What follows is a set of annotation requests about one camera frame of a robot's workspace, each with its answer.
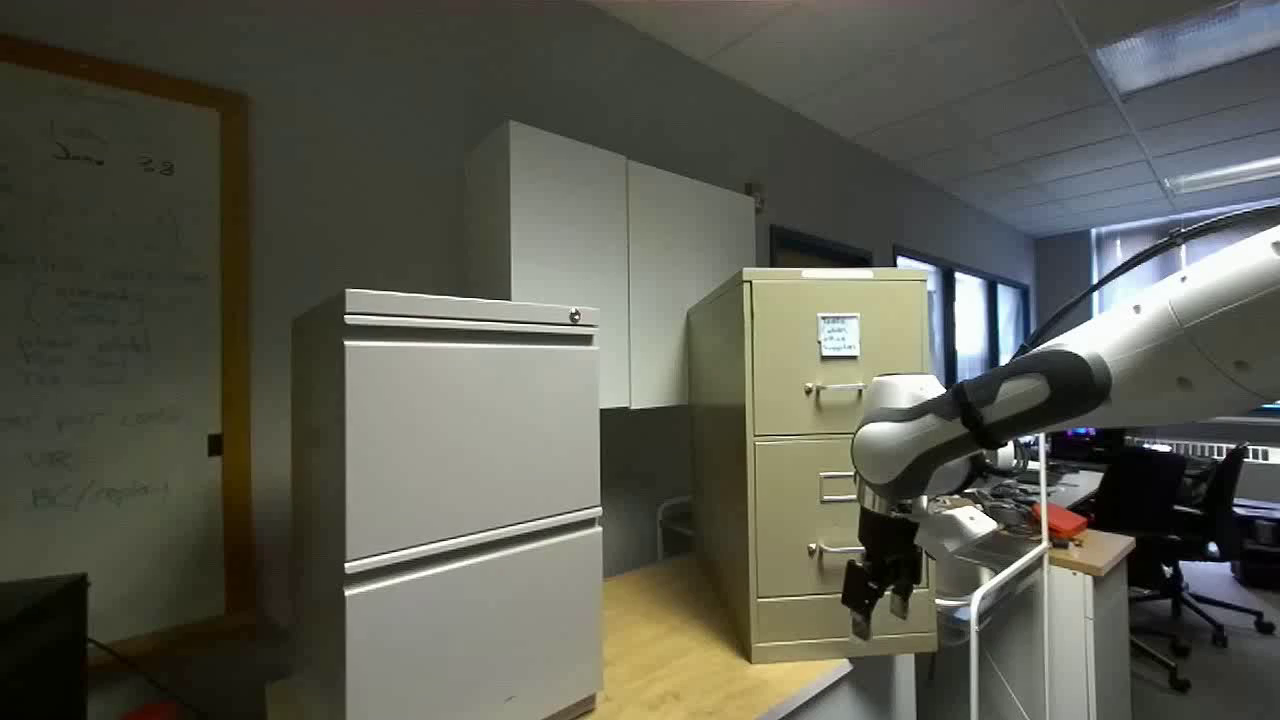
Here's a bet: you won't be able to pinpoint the grey lateral filing cabinet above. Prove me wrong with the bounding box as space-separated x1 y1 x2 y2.
292 287 603 720

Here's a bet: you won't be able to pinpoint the beige filing cabinet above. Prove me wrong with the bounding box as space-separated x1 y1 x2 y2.
682 268 937 665

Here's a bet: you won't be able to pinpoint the white paper label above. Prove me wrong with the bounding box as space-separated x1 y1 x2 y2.
817 314 861 361

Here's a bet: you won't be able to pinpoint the black box lower left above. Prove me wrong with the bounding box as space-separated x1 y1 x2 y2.
0 578 86 720

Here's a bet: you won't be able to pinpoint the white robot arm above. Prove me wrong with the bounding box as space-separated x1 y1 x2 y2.
843 229 1280 641

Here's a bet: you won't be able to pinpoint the silver label holder frame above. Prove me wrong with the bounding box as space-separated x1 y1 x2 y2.
819 474 861 504

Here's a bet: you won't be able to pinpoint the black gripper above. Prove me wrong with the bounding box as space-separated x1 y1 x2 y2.
843 508 919 641

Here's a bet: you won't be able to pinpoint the beige top cabinet drawer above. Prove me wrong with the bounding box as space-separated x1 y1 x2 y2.
749 277 929 431

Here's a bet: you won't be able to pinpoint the white wall cabinet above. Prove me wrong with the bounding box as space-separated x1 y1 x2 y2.
463 119 757 409

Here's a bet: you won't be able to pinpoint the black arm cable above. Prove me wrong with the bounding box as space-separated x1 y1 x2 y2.
1012 206 1280 372

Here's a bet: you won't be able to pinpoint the black office chair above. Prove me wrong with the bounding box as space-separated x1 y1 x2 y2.
1092 444 1274 693

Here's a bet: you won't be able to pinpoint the wood framed whiteboard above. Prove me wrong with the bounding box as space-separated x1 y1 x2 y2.
0 35 254 656

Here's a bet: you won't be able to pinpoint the silver bottom drawer handle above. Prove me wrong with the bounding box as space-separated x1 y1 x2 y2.
807 542 862 559

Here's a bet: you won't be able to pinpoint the red object on desk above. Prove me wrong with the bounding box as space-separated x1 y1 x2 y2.
1039 504 1087 546

